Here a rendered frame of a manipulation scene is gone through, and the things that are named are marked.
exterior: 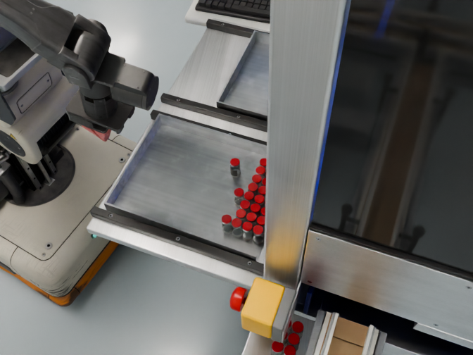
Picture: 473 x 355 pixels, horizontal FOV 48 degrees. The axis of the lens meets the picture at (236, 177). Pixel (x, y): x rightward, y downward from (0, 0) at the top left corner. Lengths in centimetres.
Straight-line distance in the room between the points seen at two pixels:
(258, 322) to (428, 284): 27
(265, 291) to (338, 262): 15
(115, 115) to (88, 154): 111
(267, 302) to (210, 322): 109
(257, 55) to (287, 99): 88
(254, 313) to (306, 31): 52
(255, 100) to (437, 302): 69
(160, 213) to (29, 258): 83
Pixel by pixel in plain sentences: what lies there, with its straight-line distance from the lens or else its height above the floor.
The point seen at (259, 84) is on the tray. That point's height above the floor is 88.
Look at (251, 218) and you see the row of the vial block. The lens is 107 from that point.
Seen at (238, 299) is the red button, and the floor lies 101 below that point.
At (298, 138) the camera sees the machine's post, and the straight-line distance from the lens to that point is 59.
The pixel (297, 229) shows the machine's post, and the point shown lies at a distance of 76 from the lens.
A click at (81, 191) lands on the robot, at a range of 197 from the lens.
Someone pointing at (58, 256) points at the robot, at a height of 28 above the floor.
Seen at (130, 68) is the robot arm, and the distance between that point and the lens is 85.
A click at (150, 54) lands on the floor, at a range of 276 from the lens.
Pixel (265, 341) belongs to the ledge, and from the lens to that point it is 103.
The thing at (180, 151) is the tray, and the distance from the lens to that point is 123.
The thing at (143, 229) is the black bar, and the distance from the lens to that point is 112.
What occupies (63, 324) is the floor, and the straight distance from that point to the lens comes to 208.
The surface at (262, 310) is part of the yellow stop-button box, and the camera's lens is 89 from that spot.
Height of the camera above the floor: 187
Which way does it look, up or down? 57 degrees down
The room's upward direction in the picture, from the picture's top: 3 degrees counter-clockwise
